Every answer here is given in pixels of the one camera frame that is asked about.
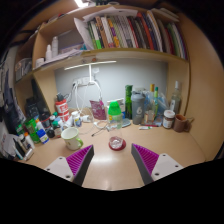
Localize maroon packet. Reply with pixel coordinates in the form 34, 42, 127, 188
89, 98, 107, 121

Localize white mug with green handle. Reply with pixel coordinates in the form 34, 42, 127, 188
60, 126, 85, 151

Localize grey shaker bottle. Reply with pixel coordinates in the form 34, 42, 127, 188
130, 91, 147, 126

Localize clear glass bottle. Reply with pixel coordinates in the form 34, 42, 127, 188
169, 80, 183, 115

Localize wooden shelf unit with books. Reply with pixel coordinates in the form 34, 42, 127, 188
13, 3, 192, 116

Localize red and white canister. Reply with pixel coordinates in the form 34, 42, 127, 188
54, 99, 71, 123

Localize glass jar with white lid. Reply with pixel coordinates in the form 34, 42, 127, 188
162, 109, 176, 130

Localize green soap bottle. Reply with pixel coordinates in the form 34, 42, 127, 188
24, 117, 41, 145

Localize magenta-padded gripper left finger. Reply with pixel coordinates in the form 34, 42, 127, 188
43, 143, 95, 187

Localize clear bottle with green cap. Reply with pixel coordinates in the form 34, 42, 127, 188
107, 100, 125, 150

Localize brown mug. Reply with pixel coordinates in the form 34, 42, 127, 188
172, 113, 195, 134

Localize flat round red coaster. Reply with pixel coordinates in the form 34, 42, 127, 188
108, 137, 127, 152

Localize white bottle with blue label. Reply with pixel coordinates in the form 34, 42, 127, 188
35, 120, 51, 145

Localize hanging dark clothes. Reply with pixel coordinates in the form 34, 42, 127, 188
0, 58, 26, 134

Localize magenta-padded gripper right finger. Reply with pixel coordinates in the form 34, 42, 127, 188
130, 142, 185, 186

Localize white power strip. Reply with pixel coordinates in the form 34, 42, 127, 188
72, 76, 91, 87

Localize tall green bottle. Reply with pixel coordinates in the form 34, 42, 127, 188
124, 84, 134, 120

